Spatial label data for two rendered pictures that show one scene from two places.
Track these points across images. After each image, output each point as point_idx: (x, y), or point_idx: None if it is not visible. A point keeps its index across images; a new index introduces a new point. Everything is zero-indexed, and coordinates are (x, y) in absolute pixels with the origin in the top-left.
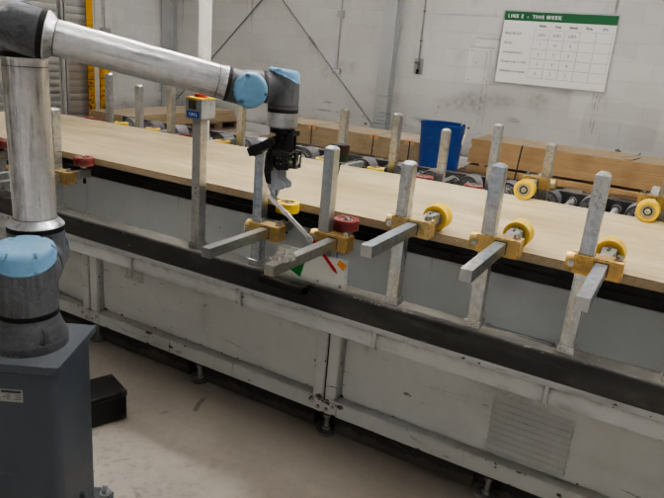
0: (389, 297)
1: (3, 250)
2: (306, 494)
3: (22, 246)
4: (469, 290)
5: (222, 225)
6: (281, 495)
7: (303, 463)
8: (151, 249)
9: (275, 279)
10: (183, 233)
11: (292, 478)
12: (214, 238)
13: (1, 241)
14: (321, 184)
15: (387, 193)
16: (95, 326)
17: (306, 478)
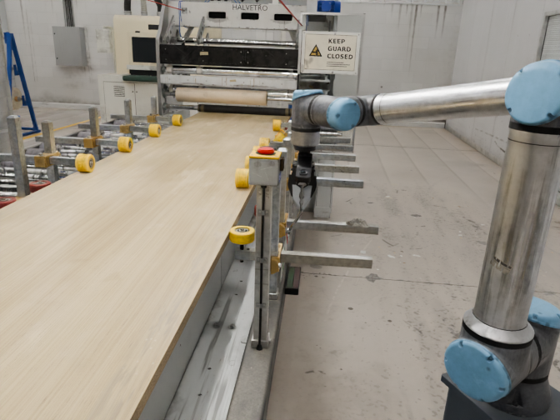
0: (288, 234)
1: (552, 307)
2: (299, 406)
3: (533, 303)
4: (242, 216)
5: (182, 338)
6: (311, 418)
7: (267, 419)
8: (267, 404)
9: (297, 279)
10: (157, 417)
11: (288, 418)
12: (178, 367)
13: (550, 315)
14: (285, 182)
15: (127, 206)
16: (442, 373)
17: (282, 412)
